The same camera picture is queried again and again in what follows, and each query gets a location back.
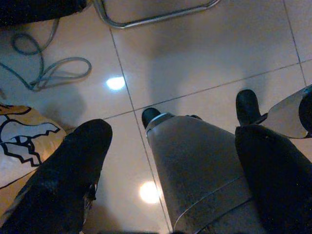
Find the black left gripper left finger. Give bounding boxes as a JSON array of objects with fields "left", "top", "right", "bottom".
[{"left": 0, "top": 118, "right": 113, "bottom": 234}]

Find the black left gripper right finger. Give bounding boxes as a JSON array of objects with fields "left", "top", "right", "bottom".
[{"left": 235, "top": 124, "right": 312, "bottom": 234}]

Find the yellow egg print blanket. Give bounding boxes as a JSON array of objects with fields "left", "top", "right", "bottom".
[{"left": 0, "top": 102, "right": 67, "bottom": 190}]

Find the silver right robot leg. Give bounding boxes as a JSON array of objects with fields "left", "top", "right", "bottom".
[{"left": 259, "top": 84, "right": 312, "bottom": 139}]

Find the silver robot leg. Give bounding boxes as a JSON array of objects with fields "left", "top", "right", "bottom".
[
  {"left": 259, "top": 84, "right": 312, "bottom": 139},
  {"left": 145, "top": 113, "right": 253, "bottom": 232}
]

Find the black right robot foot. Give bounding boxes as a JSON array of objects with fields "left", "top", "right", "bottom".
[{"left": 235, "top": 89, "right": 268, "bottom": 127}]

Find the black robot foot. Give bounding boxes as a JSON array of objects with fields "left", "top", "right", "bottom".
[
  {"left": 235, "top": 89, "right": 268, "bottom": 127},
  {"left": 141, "top": 107, "right": 162, "bottom": 129}
]

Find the silver left robot leg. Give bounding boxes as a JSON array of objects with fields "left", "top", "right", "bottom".
[{"left": 145, "top": 113, "right": 253, "bottom": 232}]

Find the black left robot foot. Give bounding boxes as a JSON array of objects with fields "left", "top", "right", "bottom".
[{"left": 141, "top": 107, "right": 162, "bottom": 129}]

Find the black fabric object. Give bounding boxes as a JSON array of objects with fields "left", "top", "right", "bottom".
[{"left": 0, "top": 0, "right": 89, "bottom": 28}]

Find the grey floor cable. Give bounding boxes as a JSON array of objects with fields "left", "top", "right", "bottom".
[{"left": 0, "top": 19, "right": 93, "bottom": 93}]

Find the chrome tube chair frame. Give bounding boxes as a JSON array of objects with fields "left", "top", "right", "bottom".
[{"left": 91, "top": 0, "right": 221, "bottom": 29}]

